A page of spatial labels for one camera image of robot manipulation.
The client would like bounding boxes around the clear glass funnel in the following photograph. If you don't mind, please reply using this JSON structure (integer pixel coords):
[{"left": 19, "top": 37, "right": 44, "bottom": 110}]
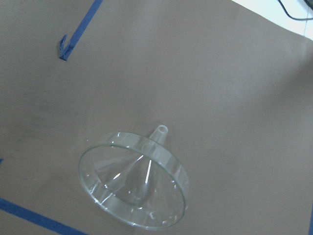
[{"left": 78, "top": 125, "right": 190, "bottom": 230}]

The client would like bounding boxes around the brown paper table cover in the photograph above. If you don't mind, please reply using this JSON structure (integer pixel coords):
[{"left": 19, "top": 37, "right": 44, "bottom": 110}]
[{"left": 0, "top": 0, "right": 313, "bottom": 235}]

